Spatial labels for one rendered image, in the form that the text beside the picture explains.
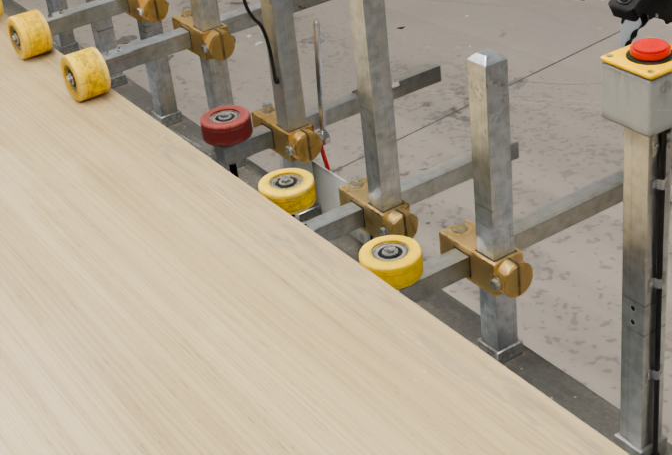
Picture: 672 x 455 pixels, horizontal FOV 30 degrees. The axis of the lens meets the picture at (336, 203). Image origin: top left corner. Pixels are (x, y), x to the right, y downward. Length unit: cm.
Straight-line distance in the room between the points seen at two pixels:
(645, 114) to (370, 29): 53
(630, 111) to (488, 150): 29
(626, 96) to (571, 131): 253
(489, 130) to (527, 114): 240
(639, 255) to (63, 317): 69
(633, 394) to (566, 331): 145
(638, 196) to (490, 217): 29
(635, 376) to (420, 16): 334
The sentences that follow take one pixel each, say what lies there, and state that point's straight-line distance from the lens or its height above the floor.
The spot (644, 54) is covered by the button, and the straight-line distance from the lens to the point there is 129.
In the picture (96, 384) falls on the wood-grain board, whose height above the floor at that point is 90.
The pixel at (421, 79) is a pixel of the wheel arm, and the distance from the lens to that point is 217.
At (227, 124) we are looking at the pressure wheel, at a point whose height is 91.
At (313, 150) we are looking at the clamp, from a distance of 199.
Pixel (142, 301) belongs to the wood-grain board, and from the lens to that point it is 157.
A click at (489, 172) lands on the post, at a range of 156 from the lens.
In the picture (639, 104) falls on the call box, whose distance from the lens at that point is 129.
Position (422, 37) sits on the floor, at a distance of 454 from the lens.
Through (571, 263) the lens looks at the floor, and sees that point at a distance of 320.
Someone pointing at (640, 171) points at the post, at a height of 110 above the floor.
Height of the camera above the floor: 175
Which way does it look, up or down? 30 degrees down
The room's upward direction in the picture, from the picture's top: 7 degrees counter-clockwise
